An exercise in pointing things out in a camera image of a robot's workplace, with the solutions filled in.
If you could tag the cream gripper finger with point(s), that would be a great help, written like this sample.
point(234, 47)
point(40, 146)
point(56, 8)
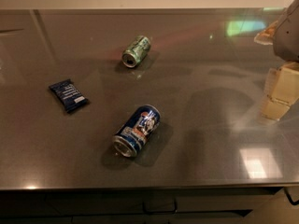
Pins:
point(266, 36)
point(281, 90)

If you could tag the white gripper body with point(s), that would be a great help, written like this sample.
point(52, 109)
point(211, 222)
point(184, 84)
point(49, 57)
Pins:
point(288, 36)

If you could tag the blue pepsi can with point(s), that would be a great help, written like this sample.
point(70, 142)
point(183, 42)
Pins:
point(136, 131)

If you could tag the green soda can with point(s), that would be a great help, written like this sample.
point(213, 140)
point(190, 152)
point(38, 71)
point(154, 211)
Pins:
point(135, 53)

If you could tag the dark blue snack packet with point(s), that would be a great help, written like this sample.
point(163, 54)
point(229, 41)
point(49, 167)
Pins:
point(69, 95)

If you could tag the black drawer handle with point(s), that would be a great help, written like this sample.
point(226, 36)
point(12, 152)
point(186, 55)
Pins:
point(160, 206)

